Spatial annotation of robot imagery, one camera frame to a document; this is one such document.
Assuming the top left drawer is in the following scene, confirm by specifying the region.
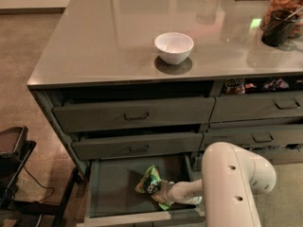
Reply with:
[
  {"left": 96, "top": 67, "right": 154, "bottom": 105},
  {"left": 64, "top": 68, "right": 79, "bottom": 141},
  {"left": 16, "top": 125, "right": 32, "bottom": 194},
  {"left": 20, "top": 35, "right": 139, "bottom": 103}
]
[{"left": 53, "top": 97, "right": 215, "bottom": 132}]

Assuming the black cable on floor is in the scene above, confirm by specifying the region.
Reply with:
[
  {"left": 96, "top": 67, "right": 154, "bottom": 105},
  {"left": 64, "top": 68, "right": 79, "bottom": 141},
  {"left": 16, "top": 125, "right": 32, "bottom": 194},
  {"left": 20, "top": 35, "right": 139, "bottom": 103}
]
[{"left": 18, "top": 161, "right": 56, "bottom": 206}]

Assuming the black cup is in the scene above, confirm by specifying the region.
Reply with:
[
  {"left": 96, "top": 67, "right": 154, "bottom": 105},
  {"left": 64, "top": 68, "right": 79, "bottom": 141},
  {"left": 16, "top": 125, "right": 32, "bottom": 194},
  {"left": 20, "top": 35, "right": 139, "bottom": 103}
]
[{"left": 261, "top": 9, "right": 298, "bottom": 46}]

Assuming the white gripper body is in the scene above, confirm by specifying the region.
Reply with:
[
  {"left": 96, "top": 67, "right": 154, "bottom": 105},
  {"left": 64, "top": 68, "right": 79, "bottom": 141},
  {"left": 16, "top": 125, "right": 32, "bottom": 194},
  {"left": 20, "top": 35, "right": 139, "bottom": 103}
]
[{"left": 166, "top": 180, "right": 203, "bottom": 205}]

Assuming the white ceramic bowl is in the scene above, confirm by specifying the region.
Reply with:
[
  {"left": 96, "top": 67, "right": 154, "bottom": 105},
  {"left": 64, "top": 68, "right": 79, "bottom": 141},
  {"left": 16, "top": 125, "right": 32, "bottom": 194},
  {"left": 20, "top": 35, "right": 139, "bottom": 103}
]
[{"left": 154, "top": 32, "right": 194, "bottom": 64}]

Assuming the purple snack bag in drawer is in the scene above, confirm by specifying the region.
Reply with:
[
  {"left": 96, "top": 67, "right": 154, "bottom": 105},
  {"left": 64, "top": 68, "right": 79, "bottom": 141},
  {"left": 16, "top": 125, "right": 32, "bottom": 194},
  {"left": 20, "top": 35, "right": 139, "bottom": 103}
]
[{"left": 262, "top": 79, "right": 289, "bottom": 91}]

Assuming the glass jar of snacks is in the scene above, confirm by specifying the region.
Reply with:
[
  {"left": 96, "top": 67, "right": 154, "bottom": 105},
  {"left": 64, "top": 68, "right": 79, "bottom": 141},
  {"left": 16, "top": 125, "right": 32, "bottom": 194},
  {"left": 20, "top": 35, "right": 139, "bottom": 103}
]
[{"left": 260, "top": 0, "right": 303, "bottom": 39}]

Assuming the grey drawer cabinet island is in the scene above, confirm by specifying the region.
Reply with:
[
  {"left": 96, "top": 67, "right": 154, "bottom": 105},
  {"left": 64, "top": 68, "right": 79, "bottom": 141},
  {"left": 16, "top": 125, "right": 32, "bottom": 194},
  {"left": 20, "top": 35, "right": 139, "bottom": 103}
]
[{"left": 27, "top": 0, "right": 302, "bottom": 227}]

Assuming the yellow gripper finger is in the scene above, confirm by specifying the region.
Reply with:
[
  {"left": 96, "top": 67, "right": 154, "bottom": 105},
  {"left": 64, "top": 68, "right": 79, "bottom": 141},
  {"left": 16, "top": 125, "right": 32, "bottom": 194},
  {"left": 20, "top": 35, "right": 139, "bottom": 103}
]
[
  {"left": 151, "top": 193, "right": 171, "bottom": 203},
  {"left": 159, "top": 181, "right": 174, "bottom": 195}
]

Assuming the open bottom left drawer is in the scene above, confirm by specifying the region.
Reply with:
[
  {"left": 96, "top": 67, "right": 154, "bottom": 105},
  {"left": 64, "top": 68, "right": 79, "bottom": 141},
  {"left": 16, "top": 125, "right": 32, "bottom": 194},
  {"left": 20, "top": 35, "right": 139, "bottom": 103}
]
[{"left": 77, "top": 154, "right": 205, "bottom": 227}]

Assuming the middle left drawer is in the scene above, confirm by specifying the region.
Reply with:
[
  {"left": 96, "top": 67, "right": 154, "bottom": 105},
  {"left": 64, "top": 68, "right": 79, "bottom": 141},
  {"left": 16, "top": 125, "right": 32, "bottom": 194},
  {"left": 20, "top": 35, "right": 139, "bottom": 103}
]
[{"left": 73, "top": 132, "right": 203, "bottom": 160}]

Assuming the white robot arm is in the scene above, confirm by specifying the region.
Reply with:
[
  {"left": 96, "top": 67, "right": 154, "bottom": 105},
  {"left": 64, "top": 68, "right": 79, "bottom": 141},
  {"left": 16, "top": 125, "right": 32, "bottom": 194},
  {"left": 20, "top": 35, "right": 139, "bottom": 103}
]
[{"left": 152, "top": 142, "right": 276, "bottom": 227}]

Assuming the middle right drawer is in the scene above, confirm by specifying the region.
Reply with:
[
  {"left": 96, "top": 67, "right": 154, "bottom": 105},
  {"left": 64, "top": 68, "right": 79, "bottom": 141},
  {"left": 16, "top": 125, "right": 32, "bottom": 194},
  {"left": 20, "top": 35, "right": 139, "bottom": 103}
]
[{"left": 200, "top": 124, "right": 303, "bottom": 150}]

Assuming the green rice chip bag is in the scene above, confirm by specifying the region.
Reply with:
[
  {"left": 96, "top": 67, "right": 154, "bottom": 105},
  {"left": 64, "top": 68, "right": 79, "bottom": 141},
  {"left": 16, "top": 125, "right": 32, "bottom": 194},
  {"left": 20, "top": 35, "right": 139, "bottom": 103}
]
[{"left": 134, "top": 165, "right": 171, "bottom": 210}]

